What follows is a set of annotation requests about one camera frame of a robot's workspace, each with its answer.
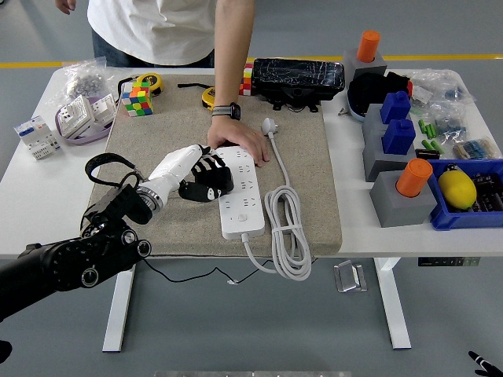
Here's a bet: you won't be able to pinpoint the blue plastic bin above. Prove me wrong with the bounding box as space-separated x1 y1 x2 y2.
427 159 503 232

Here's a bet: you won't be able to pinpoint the clear bag of metal nuts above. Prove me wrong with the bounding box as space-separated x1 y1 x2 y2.
46 57 130 107

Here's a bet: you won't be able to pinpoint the wide orange cylinder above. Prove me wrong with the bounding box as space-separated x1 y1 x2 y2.
395 158 434 199

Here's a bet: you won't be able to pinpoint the metal bracket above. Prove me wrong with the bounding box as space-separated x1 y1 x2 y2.
332 260 369 294

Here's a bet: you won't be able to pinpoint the white power strip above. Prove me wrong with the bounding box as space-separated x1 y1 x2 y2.
214 145 266 240

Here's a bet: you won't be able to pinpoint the person's left hand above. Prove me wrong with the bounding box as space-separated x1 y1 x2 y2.
207 115 271 168

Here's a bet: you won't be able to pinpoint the rubik's cube with green stickers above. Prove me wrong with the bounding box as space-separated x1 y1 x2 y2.
120 80 154 118

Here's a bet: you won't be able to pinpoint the white table leg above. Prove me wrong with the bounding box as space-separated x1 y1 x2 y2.
373 257 413 350
101 258 138 353

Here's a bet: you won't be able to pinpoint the clear bag of resistors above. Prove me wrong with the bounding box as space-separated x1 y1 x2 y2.
451 136 503 161

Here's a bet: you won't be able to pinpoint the light blue bowl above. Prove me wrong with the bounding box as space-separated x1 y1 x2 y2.
347 88 369 123

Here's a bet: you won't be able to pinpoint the white circuit breaker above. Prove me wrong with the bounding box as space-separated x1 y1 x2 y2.
13 115 63 161

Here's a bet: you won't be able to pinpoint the black fabric bundle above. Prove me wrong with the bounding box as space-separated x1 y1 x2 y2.
347 71 412 115

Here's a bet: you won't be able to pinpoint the white power strip cable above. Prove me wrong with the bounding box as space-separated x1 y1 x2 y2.
241 117 313 282

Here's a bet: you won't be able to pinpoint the white wall socket panel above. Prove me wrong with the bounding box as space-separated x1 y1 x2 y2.
58 95 97 138

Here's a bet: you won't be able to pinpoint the clear bag of blue parts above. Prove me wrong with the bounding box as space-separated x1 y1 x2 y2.
430 100 475 138

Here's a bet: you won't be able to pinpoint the white wall switch panel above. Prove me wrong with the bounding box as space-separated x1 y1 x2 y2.
92 93 118 126

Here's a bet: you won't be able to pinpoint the yellow lemon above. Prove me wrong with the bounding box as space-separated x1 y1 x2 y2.
438 167 478 210

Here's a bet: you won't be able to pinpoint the tall orange cylinder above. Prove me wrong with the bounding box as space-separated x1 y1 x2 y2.
356 30 381 64

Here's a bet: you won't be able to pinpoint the black plug adapter with cord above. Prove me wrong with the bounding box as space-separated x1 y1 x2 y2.
143 164 329 284

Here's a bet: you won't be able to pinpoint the person's right hand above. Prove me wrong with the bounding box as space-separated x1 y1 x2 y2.
54 0 78 16

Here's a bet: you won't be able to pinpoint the rubik's cube with red stickers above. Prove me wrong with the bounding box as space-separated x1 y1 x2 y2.
239 62 255 97

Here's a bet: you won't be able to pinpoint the black wrist watch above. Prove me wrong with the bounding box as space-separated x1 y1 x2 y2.
211 101 242 121

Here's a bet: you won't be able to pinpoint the purple plastic tray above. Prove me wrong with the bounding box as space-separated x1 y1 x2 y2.
53 93 119 147

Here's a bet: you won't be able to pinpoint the black and yellow tape measure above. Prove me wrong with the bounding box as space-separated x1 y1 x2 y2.
116 72 164 97

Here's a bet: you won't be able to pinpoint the grey slotted block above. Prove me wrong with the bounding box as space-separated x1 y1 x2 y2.
362 104 394 142
362 135 417 182

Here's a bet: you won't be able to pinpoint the clear bag of small parts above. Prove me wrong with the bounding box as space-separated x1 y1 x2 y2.
410 69 479 107

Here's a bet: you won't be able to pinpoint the black wrapped case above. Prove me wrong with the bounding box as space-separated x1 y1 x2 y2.
251 57 346 114

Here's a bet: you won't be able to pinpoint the large grey block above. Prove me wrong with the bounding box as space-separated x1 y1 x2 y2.
369 170 438 229

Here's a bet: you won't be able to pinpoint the table height control panel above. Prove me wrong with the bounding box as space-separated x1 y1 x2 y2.
417 257 482 268

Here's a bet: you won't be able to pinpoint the grey-brown mat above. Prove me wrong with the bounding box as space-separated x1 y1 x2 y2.
90 73 343 259

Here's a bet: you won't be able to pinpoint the yellow tape measure with strap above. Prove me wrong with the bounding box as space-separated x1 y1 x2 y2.
177 81 217 111

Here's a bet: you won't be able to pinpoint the black electronic parts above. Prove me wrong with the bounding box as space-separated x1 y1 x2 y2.
469 172 503 213

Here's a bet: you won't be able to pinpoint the person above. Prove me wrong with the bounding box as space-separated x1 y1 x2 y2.
86 0 217 68

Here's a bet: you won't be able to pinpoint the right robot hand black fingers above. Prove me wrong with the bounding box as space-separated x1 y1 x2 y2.
468 350 503 377

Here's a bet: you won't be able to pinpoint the blue plastic peg block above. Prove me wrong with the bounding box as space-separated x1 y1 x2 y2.
380 90 412 125
381 119 417 156

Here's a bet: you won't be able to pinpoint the small grey block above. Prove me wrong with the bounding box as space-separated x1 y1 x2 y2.
343 49 388 78

